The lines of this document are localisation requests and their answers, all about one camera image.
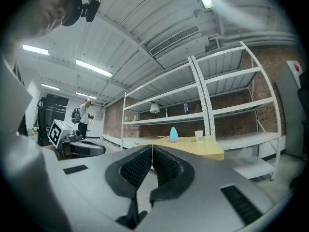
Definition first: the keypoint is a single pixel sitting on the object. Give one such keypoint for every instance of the ceiling air vent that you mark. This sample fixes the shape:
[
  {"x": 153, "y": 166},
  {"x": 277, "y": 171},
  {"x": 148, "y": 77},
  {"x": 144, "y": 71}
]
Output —
[{"x": 175, "y": 40}]

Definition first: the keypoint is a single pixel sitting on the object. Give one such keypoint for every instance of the grey ceiling pipes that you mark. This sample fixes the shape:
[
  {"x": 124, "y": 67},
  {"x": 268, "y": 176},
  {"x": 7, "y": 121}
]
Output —
[{"x": 253, "y": 36}]

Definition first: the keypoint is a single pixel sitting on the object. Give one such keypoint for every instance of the white table lamp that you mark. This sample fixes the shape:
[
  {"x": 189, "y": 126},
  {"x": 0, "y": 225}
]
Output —
[{"x": 154, "y": 107}]

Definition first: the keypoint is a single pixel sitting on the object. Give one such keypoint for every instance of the person's grey shirt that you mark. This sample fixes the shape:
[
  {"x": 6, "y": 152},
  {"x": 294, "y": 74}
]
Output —
[{"x": 12, "y": 98}]

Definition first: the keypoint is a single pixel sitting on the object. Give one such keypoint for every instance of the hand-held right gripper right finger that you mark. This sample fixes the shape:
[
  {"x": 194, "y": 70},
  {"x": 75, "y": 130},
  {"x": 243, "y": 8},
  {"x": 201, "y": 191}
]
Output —
[{"x": 178, "y": 175}]

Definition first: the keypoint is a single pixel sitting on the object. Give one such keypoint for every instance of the yellow wooden table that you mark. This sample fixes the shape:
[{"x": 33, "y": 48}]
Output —
[{"x": 200, "y": 149}]

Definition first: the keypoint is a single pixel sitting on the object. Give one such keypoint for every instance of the white paper cup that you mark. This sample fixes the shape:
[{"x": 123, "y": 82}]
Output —
[{"x": 199, "y": 136}]

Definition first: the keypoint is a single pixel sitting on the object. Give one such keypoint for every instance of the light blue container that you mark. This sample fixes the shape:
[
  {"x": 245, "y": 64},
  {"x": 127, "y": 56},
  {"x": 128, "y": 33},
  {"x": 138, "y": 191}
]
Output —
[{"x": 174, "y": 134}]

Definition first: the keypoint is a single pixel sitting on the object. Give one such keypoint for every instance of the blue plastic bottle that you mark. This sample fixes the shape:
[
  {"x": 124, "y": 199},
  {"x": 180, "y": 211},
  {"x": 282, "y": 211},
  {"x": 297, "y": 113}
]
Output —
[{"x": 185, "y": 108}]

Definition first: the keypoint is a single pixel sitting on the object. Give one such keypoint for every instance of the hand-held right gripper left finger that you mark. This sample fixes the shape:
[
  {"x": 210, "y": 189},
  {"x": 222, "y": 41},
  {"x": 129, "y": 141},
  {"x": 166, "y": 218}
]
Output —
[{"x": 125, "y": 178}]

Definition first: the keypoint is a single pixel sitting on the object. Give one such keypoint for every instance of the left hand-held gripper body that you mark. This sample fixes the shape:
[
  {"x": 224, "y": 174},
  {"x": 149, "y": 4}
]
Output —
[{"x": 60, "y": 134}]

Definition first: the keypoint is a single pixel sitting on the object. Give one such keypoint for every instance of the black tall stand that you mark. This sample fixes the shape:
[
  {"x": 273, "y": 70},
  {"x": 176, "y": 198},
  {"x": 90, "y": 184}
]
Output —
[{"x": 43, "y": 122}]

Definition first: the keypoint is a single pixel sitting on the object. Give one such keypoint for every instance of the white metal shelving unit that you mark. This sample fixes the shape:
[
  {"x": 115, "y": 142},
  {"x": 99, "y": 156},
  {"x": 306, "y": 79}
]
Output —
[
  {"x": 243, "y": 100},
  {"x": 166, "y": 110}
]

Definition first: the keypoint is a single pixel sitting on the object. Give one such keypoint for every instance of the black head-mounted camera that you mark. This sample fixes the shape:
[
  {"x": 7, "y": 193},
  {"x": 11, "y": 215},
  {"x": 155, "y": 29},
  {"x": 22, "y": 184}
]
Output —
[{"x": 93, "y": 6}]

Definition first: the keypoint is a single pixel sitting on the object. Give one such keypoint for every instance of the person's head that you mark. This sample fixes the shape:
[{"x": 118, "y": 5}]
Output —
[{"x": 41, "y": 11}]

